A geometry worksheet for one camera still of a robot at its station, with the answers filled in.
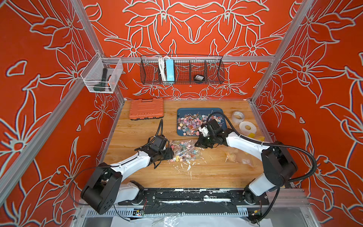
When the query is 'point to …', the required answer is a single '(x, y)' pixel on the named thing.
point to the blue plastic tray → (216, 111)
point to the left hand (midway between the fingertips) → (171, 153)
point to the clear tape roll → (237, 117)
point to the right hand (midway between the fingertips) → (194, 142)
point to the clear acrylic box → (100, 74)
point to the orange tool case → (146, 108)
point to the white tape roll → (246, 127)
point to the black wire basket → (182, 69)
